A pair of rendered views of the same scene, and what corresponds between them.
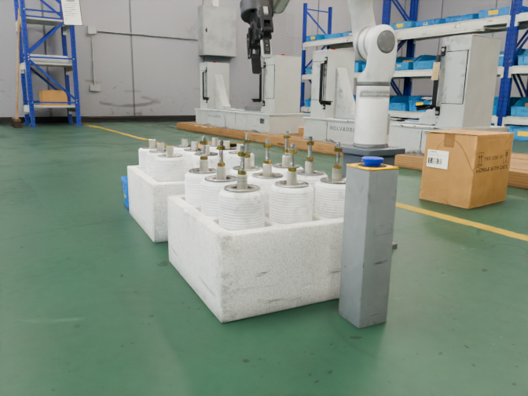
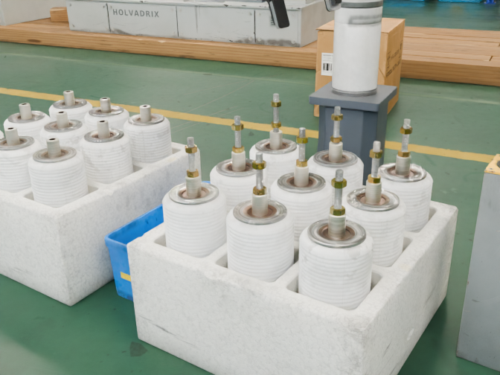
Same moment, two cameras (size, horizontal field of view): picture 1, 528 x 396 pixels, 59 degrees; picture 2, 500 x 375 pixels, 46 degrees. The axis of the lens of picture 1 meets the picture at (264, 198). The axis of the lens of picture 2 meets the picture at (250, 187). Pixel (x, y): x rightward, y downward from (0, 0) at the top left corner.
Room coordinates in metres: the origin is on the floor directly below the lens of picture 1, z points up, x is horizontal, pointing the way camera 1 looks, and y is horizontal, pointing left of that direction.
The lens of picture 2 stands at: (0.41, 0.46, 0.62)
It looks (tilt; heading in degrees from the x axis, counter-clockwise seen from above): 24 degrees down; 331
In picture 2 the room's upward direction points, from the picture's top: 1 degrees counter-clockwise
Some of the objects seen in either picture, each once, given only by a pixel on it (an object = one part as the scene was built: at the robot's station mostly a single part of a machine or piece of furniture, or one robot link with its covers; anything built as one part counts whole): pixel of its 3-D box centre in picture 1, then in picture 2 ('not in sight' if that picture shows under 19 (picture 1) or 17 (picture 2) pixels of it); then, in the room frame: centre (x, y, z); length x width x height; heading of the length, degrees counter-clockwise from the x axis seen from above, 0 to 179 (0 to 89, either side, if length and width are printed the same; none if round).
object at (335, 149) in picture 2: (309, 167); (335, 152); (1.15, -0.11, 0.26); 0.02 x 0.02 x 0.03
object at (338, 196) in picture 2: (242, 163); (338, 197); (0.94, 0.05, 0.30); 0.01 x 0.01 x 0.08
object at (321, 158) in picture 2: (309, 173); (335, 158); (1.15, -0.11, 0.25); 0.08 x 0.08 x 0.01
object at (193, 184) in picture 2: (203, 166); (193, 185); (1.15, 0.15, 0.26); 0.02 x 0.02 x 0.03
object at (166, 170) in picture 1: (170, 184); (62, 201); (1.43, 0.29, 0.16); 0.10 x 0.10 x 0.18
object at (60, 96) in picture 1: (53, 97); not in sight; (6.35, 2.85, 0.36); 0.31 x 0.25 x 0.20; 123
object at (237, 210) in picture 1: (241, 230); (333, 292); (0.94, 0.05, 0.16); 0.10 x 0.10 x 0.18
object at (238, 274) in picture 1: (265, 240); (299, 271); (1.10, -0.01, 0.09); 0.39 x 0.39 x 0.18; 27
